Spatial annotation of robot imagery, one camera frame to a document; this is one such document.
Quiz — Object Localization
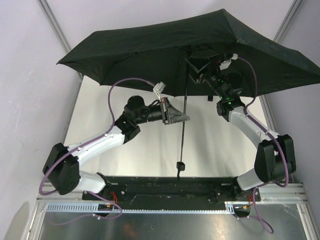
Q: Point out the black folding umbrella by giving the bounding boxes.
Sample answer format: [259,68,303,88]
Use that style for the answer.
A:
[56,8,320,180]

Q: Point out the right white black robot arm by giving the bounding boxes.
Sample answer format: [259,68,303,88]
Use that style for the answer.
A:
[186,53,296,191]

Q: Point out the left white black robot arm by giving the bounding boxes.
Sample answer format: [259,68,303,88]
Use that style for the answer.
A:
[42,95,190,195]

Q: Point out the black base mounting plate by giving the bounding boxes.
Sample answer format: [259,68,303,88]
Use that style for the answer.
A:
[98,176,261,211]

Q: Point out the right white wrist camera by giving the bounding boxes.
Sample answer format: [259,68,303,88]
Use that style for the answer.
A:
[219,53,238,71]

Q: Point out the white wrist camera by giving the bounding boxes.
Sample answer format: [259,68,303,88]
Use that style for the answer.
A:
[219,53,238,71]
[153,81,166,100]

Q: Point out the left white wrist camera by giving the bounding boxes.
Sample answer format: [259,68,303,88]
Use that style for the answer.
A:
[153,81,166,100]

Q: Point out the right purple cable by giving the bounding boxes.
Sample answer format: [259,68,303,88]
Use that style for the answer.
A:
[237,56,291,188]

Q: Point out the purple cable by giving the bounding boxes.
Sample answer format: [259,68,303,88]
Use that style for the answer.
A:
[38,77,157,195]
[237,56,291,188]

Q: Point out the grey slotted cable duct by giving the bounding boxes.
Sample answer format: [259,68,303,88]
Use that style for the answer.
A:
[46,202,235,214]

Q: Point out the right aluminium frame post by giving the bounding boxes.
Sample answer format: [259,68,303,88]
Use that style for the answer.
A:
[273,0,305,44]

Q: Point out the aluminium frame post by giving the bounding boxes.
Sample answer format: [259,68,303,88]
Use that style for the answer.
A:
[273,0,305,44]
[36,0,85,78]

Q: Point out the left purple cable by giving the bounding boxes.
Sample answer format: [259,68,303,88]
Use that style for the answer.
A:
[38,77,157,195]

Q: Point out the left aluminium frame post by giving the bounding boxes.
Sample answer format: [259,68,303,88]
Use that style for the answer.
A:
[36,0,85,78]

